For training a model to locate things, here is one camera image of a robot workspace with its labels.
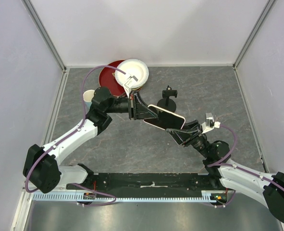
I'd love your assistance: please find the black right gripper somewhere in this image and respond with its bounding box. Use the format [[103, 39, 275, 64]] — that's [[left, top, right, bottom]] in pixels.
[[165, 119, 210, 159]]

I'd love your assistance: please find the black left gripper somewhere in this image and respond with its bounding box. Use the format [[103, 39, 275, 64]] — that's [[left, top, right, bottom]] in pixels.
[[105, 90, 158, 120]]

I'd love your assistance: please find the pink smartphone black screen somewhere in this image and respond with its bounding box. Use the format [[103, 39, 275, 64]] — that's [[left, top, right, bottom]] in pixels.
[[144, 104, 185, 130]]

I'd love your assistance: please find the black phone stand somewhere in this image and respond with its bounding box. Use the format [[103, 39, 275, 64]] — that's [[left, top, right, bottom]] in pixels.
[[157, 85, 178, 112]]

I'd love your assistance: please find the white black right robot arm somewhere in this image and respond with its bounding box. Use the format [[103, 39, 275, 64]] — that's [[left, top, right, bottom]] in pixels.
[[166, 120, 284, 223]]

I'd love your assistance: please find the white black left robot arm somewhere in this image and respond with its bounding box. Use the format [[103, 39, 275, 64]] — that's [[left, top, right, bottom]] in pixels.
[[23, 87, 158, 193]]

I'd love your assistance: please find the patterned plate under white plate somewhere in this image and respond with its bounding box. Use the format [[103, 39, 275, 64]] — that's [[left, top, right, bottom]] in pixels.
[[131, 81, 147, 91]]

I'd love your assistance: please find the white paper plate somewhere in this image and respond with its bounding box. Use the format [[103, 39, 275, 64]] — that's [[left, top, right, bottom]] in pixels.
[[115, 59, 149, 86]]

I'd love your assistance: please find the red round tray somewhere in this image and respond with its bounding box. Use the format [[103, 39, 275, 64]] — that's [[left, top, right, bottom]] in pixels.
[[99, 67, 125, 97]]

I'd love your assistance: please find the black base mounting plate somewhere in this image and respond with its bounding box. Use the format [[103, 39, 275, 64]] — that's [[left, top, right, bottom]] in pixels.
[[80, 173, 226, 192]]

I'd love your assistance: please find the blue white paper cup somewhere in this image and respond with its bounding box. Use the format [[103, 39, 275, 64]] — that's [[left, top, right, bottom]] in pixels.
[[83, 90, 95, 110]]

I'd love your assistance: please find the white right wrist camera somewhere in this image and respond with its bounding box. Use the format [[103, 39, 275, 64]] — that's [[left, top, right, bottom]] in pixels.
[[201, 113, 221, 134]]

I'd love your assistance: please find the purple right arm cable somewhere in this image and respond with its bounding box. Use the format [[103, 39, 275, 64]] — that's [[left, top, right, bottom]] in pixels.
[[208, 124, 284, 209]]

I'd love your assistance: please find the light blue cable duct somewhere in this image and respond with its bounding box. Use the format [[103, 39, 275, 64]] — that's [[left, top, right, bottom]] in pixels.
[[33, 191, 217, 203]]

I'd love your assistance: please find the aluminium front rail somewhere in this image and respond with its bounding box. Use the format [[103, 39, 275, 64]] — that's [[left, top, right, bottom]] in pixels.
[[21, 172, 284, 193]]

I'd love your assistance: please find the aluminium frame post right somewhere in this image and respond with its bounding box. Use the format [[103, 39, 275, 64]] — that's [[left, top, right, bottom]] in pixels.
[[233, 0, 277, 70]]

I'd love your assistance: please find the aluminium frame post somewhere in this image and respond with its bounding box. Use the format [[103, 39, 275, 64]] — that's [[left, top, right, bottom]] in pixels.
[[21, 0, 67, 72], [233, 0, 277, 70]]

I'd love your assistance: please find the aluminium frame post left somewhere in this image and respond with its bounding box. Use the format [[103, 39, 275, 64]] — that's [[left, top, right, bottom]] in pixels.
[[21, 0, 67, 72]]

